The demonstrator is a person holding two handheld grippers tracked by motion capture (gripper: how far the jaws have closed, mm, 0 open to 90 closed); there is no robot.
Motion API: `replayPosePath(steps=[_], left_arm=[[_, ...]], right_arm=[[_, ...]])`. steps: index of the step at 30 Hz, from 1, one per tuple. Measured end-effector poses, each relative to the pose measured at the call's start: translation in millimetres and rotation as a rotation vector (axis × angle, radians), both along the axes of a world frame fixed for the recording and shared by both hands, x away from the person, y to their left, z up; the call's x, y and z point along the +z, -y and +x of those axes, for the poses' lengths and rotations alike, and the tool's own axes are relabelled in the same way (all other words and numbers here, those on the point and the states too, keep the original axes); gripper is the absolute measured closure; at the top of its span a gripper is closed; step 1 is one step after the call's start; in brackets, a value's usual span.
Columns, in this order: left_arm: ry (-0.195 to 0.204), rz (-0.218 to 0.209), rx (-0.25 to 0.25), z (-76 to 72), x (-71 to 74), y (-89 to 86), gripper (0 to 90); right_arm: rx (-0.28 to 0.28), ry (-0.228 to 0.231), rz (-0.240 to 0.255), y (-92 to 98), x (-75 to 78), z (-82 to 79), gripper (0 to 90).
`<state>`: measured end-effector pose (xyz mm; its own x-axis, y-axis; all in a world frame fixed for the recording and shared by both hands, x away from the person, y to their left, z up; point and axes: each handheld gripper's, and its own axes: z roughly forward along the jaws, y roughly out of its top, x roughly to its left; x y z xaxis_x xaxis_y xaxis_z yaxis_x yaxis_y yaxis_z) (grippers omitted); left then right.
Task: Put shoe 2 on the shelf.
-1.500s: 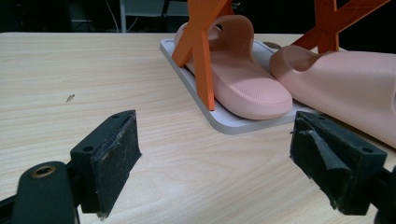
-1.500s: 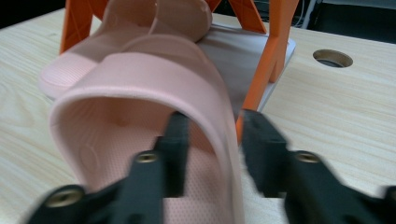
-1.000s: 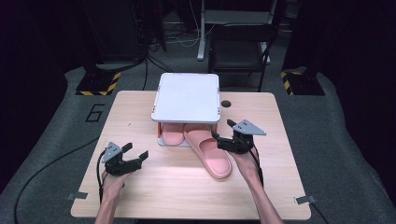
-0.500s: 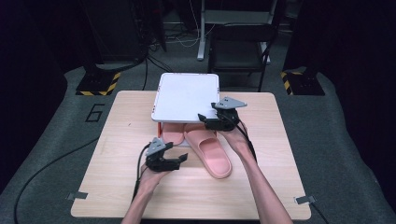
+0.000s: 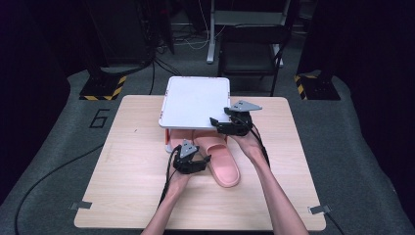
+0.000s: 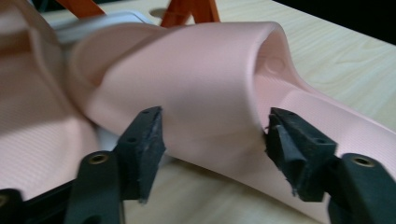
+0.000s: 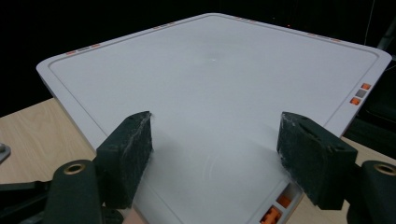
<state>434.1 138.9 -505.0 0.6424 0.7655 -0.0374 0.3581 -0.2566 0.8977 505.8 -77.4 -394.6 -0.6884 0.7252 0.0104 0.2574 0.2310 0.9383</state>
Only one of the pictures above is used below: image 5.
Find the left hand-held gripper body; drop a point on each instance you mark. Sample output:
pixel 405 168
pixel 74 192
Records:
pixel 187 161

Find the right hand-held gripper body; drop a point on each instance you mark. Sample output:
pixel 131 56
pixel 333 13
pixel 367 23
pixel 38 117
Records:
pixel 239 125

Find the pink slipper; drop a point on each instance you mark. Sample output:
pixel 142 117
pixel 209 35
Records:
pixel 223 166
pixel 179 138

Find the white shoe rack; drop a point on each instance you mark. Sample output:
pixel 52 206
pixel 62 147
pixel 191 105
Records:
pixel 192 101

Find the person's right hand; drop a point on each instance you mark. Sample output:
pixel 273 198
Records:
pixel 249 145

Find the person's left hand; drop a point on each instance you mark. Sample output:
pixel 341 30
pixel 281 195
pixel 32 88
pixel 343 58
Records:
pixel 181 182

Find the black folding chair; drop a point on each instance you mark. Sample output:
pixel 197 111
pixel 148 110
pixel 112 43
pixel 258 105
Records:
pixel 248 55

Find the black yellow striped stand base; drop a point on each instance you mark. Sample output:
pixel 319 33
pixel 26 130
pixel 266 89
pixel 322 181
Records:
pixel 318 88
pixel 102 86

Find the grey tape piece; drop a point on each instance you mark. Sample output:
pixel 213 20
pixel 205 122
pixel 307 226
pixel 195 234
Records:
pixel 81 205
pixel 319 209

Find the black cabinet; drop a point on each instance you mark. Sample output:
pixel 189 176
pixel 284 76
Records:
pixel 124 29

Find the dark curtain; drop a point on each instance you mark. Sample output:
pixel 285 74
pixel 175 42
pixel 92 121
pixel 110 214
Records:
pixel 375 65
pixel 29 81

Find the white metal desk frame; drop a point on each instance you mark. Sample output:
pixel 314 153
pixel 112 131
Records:
pixel 212 39

